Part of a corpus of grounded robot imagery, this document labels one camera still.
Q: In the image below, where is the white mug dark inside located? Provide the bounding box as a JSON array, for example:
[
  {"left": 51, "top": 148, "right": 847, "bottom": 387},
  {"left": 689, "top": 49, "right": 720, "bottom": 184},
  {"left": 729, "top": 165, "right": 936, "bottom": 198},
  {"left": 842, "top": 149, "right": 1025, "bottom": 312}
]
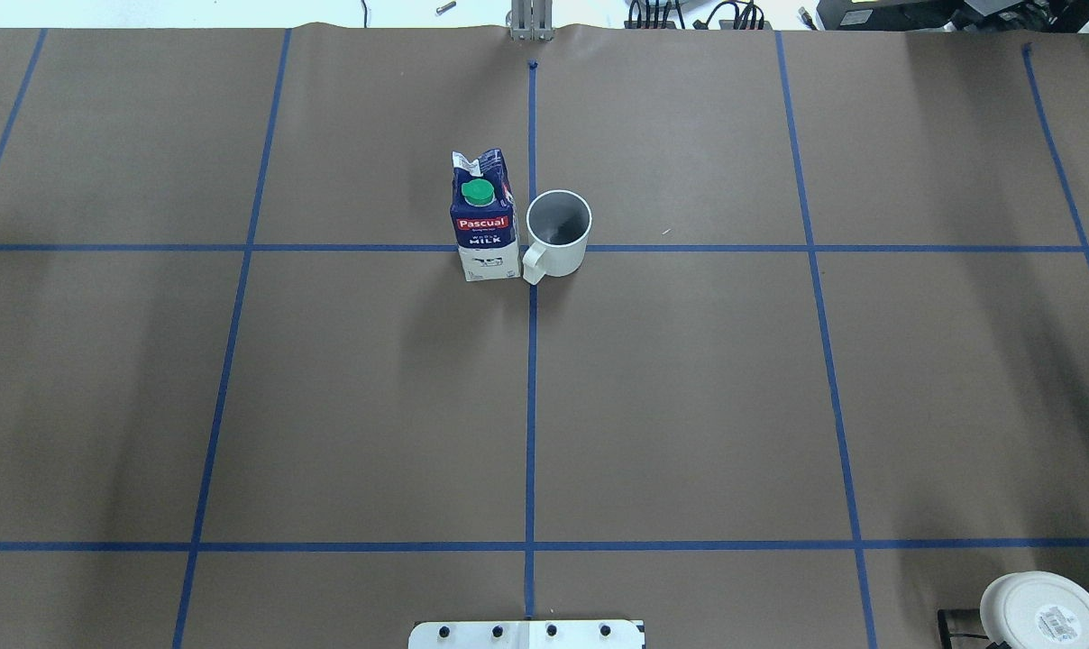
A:
[{"left": 521, "top": 189, "right": 594, "bottom": 285}]

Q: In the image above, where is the blue white milk carton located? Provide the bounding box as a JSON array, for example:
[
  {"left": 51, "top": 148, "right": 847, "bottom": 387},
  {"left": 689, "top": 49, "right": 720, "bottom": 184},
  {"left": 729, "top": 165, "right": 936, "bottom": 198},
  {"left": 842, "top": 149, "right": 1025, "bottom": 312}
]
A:
[{"left": 449, "top": 148, "right": 521, "bottom": 282}]

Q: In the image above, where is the white cup lower rack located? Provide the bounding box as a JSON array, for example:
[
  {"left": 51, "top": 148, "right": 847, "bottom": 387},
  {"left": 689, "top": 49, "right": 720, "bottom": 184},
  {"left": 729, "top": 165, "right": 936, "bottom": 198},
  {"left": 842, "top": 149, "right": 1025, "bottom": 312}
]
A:
[{"left": 980, "top": 571, "right": 1089, "bottom": 648}]

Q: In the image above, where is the aluminium frame post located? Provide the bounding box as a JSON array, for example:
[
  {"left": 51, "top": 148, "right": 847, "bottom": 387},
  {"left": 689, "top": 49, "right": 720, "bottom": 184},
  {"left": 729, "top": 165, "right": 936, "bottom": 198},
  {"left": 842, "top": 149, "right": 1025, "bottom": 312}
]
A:
[{"left": 507, "top": 0, "right": 555, "bottom": 41}]

